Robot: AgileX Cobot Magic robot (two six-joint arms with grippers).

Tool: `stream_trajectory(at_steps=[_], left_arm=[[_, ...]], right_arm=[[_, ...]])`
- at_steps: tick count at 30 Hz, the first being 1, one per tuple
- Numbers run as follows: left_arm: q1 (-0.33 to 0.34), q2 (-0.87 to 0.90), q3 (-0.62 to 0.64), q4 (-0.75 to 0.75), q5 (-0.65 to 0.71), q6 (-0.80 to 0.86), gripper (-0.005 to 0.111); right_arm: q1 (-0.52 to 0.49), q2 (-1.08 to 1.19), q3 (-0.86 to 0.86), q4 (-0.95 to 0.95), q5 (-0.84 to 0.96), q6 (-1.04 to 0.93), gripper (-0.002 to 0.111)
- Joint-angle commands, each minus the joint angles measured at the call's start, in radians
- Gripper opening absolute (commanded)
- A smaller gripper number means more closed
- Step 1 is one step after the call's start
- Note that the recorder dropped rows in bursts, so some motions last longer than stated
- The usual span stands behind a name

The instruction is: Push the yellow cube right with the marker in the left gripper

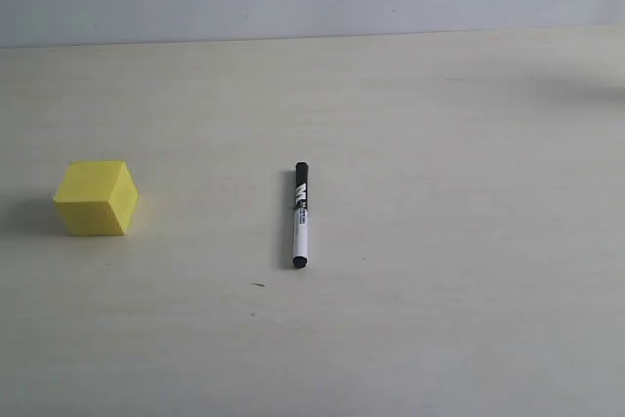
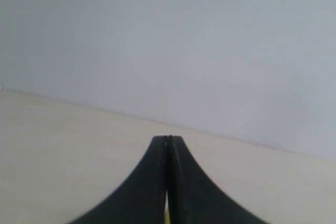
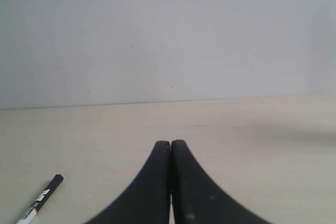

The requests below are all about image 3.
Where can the black and white whiteboard marker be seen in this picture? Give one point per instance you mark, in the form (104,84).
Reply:
(38,203)

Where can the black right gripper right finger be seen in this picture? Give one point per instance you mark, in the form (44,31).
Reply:
(196,198)

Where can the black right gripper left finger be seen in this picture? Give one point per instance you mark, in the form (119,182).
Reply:
(147,198)

